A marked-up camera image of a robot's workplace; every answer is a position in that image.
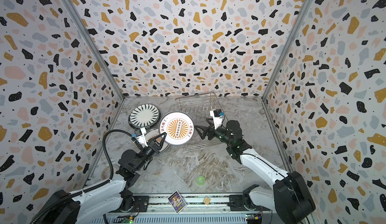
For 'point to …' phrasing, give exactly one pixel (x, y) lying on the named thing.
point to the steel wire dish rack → (198, 107)
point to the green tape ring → (200, 180)
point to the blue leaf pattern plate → (144, 116)
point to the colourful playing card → (177, 202)
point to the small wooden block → (206, 200)
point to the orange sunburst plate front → (179, 126)
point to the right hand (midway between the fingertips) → (198, 121)
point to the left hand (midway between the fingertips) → (165, 132)
